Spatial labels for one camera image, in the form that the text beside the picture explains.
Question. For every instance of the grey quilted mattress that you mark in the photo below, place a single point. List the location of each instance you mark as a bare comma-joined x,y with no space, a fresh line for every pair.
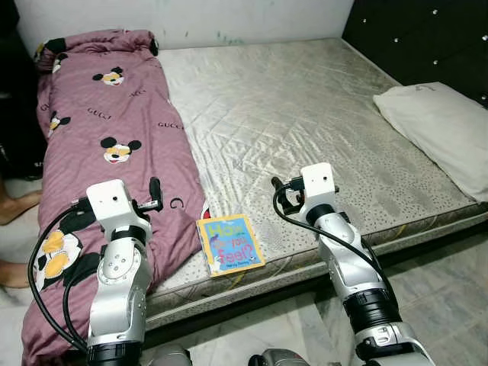
305,114

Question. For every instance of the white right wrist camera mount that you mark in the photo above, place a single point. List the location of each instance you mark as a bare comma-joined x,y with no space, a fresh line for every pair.
319,183

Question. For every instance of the grey right robot leg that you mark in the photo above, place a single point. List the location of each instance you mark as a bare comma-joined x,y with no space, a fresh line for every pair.
282,358

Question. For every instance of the person in black clothes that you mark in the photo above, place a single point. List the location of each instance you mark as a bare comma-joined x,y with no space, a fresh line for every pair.
19,206

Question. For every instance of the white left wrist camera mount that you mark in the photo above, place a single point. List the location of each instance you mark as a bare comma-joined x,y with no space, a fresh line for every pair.
110,202

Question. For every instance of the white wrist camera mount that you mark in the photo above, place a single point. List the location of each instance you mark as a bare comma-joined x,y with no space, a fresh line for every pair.
319,183
110,202

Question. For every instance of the colourful children's book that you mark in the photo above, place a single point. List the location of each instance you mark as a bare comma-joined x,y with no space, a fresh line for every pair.
229,244

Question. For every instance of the black bed frame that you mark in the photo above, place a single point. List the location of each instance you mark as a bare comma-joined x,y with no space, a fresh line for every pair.
450,240

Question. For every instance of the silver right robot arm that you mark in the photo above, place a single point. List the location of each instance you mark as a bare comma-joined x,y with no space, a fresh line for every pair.
343,252

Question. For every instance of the dark tufted headboard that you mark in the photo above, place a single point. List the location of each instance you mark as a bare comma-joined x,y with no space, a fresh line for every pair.
419,38

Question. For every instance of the black bag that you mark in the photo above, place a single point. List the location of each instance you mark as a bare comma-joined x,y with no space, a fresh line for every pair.
19,114

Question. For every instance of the grey robot leg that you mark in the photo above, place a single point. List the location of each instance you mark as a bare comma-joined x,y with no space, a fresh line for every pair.
282,358
168,357

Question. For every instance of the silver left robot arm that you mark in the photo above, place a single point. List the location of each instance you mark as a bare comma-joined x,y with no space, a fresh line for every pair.
118,282

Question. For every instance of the grey left robot leg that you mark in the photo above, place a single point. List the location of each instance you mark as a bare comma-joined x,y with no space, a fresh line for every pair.
168,357

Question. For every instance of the white pillow with black writing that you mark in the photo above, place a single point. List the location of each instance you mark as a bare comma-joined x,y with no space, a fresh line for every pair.
442,137

